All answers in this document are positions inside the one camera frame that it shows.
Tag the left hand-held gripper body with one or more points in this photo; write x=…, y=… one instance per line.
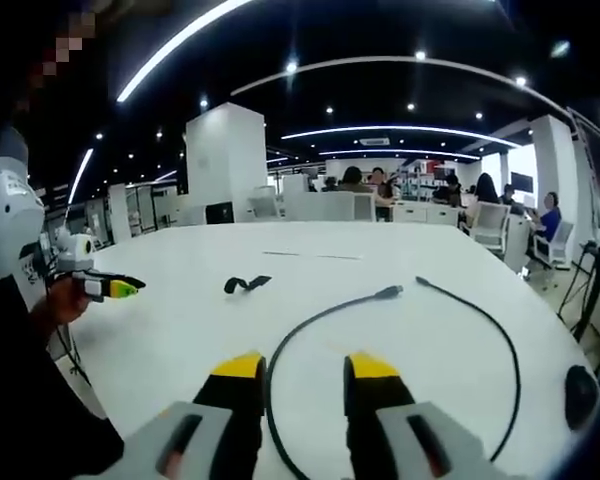
x=72, y=252

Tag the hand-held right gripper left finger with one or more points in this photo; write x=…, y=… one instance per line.
x=230, y=400

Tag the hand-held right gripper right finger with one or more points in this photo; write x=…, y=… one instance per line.
x=375, y=400

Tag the white desk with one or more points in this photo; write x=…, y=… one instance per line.
x=205, y=325

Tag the white desk partition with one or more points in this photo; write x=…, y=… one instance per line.
x=320, y=206

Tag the person's left hand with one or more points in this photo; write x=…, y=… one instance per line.
x=62, y=302

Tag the white worn chest device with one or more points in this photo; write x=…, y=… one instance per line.
x=7, y=215

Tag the black monitor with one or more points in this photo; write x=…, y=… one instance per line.
x=220, y=213

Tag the person's black clothing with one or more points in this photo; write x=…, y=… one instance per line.
x=25, y=400

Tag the white square pillar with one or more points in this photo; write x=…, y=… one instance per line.
x=225, y=160

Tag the white low cabinet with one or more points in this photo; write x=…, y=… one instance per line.
x=425, y=215

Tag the white office chair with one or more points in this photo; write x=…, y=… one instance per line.
x=557, y=245
x=364, y=206
x=495, y=225

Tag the dark round object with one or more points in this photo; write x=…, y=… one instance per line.
x=582, y=397

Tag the black tripod stand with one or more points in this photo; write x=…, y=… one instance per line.
x=597, y=280

